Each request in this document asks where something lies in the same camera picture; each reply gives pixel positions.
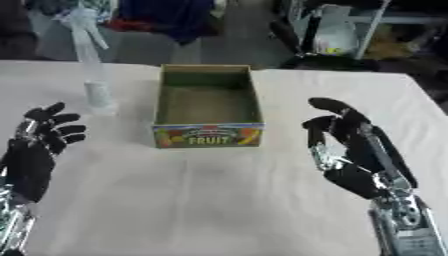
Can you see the clear plastic spray bottle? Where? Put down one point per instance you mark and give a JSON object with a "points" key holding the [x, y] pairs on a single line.
{"points": [[92, 63]]}

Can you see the white metal rack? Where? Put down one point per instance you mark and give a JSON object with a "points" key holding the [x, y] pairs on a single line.
{"points": [[379, 23]]}

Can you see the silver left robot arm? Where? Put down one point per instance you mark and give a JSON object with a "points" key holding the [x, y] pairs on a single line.
{"points": [[13, 220]]}

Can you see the cardboard box with green inside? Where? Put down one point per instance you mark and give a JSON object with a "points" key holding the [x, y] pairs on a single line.
{"points": [[207, 106]]}

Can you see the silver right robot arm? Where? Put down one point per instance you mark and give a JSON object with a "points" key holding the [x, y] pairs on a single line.
{"points": [[408, 226]]}

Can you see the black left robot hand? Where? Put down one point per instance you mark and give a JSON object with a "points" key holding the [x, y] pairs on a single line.
{"points": [[29, 163]]}

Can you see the dark blue cloth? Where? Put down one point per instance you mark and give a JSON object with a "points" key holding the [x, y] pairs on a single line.
{"points": [[166, 16]]}

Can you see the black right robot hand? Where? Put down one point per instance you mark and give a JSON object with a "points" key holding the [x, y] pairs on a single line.
{"points": [[356, 146]]}

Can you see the white plastic bag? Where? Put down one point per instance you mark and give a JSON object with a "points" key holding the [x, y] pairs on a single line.
{"points": [[337, 38]]}

